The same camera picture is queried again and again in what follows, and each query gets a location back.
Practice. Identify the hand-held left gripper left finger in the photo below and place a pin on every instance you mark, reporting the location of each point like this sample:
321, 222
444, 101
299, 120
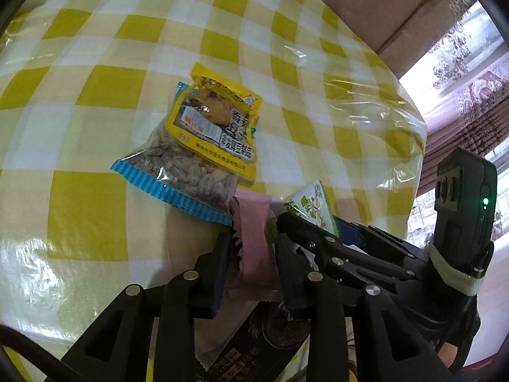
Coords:
218, 270

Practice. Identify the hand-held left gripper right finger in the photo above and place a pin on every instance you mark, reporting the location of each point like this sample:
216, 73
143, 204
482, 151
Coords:
288, 282

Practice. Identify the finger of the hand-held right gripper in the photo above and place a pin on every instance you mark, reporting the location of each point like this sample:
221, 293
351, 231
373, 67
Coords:
373, 234
338, 254

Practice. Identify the pink snack packet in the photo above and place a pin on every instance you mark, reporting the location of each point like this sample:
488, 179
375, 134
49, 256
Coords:
254, 246

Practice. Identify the green and white snack packet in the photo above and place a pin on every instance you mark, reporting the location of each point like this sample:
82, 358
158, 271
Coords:
310, 203

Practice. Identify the person's right forearm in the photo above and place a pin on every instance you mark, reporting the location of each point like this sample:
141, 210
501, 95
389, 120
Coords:
449, 360

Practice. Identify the clear snack packet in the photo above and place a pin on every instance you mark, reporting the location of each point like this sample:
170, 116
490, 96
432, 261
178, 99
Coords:
206, 346

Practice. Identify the dark brown snack packet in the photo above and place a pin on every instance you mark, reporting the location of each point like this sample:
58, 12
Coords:
242, 352

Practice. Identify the blue-edged sunflower seed packet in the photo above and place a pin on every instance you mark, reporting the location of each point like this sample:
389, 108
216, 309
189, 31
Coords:
187, 171

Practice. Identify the pink patterned curtain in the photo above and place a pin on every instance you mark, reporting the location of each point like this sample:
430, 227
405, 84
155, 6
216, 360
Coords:
477, 99

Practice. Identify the yellow picture snack packet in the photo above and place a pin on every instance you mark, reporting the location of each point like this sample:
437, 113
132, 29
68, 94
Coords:
214, 127

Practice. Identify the bright window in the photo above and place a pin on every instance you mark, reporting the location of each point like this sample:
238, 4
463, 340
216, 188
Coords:
421, 67

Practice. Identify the cardboard box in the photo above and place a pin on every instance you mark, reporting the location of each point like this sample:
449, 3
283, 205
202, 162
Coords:
377, 4

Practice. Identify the yellow checked tablecloth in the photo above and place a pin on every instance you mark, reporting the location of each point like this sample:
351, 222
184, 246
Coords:
99, 67

